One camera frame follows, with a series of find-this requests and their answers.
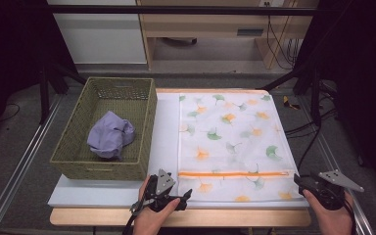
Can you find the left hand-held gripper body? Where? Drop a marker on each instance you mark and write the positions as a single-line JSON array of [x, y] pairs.
[[163, 182]]

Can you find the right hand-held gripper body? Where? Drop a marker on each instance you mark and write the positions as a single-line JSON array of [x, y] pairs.
[[328, 194]]

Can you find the purple cloth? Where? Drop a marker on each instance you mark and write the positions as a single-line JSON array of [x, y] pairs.
[[109, 135]]

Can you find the white leaf-print laundry bag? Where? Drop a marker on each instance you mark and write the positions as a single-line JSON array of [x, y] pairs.
[[235, 140]]

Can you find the green woven basket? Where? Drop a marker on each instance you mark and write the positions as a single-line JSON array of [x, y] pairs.
[[71, 153]]

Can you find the person's right hand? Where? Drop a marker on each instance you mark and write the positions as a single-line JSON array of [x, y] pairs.
[[333, 222]]

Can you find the person's left hand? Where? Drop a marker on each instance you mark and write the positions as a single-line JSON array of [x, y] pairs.
[[151, 222]]

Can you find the white table mat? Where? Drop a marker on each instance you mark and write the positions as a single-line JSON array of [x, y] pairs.
[[166, 130]]

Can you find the yellow and black small tool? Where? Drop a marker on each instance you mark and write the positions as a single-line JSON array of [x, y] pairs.
[[288, 103]]

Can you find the black metal stand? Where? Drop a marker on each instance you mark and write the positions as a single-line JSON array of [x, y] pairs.
[[315, 98], [44, 94]]

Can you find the dark curtain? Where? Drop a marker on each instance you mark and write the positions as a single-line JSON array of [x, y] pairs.
[[9, 49], [362, 81]]

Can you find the white cabinet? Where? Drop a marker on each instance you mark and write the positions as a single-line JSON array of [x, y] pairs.
[[101, 36]]

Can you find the wooden desk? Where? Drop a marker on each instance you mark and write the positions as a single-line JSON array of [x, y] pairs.
[[205, 24]]

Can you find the black horizontal bar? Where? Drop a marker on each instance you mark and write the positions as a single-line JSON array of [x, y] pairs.
[[176, 9]]

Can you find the aluminium rail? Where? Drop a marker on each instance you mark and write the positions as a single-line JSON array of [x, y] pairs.
[[19, 163], [339, 169]]

